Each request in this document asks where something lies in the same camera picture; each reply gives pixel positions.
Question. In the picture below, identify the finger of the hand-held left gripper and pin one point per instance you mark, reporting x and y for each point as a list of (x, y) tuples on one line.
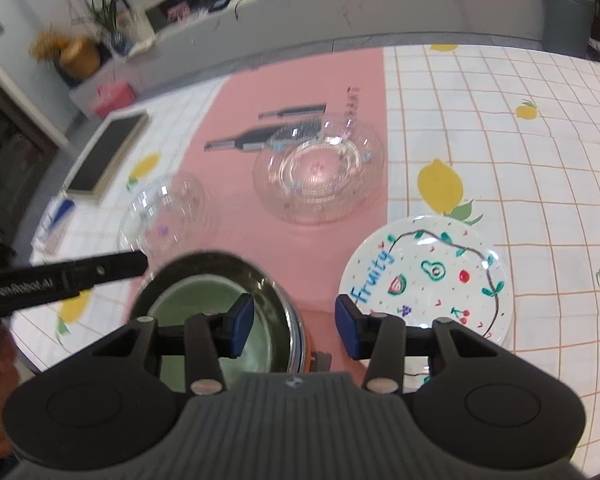
[(110, 270)]

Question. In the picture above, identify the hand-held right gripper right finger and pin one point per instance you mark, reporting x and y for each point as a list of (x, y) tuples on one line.
[(347, 327)]

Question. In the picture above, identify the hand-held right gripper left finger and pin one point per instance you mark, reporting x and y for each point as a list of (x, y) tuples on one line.
[(242, 325)]

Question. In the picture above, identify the green ceramic bowl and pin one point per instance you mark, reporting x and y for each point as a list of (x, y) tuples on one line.
[(190, 300)]

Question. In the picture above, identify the blue steel bowl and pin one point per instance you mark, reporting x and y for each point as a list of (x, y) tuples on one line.
[(215, 265)]

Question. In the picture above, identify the small clear glass plate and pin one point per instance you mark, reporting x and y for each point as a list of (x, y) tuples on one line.
[(175, 210)]

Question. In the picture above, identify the white painted fruit plate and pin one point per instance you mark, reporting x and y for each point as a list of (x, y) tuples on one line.
[(430, 245)]

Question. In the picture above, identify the large clear glass plate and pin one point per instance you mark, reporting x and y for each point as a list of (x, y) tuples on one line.
[(320, 200)]

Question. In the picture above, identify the blue white booklet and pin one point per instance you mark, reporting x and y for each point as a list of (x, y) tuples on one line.
[(55, 222)]

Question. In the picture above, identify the black hardcover book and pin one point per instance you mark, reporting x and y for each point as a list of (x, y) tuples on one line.
[(105, 150)]

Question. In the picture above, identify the dark cabinet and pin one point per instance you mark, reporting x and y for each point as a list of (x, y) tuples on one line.
[(10, 160)]

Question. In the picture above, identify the pink storage box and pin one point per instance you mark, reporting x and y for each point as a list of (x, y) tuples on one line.
[(112, 101)]

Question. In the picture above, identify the pink table runner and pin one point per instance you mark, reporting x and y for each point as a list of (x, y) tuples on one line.
[(230, 122)]

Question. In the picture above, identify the gold vase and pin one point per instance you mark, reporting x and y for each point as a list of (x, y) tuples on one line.
[(80, 59)]

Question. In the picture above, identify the blue patterned vase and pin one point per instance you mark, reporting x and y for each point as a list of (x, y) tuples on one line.
[(121, 44)]

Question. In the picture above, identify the dried yellow flowers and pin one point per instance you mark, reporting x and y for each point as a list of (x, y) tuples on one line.
[(47, 44)]

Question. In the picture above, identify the lemon print checked tablecloth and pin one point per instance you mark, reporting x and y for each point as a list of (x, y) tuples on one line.
[(505, 135)]

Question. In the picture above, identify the green long-leaf plant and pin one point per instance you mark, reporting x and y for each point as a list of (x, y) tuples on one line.
[(105, 10)]

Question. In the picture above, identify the pink photo card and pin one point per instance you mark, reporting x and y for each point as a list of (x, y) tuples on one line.
[(177, 12)]

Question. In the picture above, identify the grey marble tv console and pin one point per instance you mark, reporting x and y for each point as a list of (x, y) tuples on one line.
[(380, 10)]

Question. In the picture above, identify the grey trash bin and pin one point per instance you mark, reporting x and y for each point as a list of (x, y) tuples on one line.
[(567, 15)]

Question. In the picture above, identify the illustrated picture frame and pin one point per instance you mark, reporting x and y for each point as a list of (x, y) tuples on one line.
[(137, 25)]

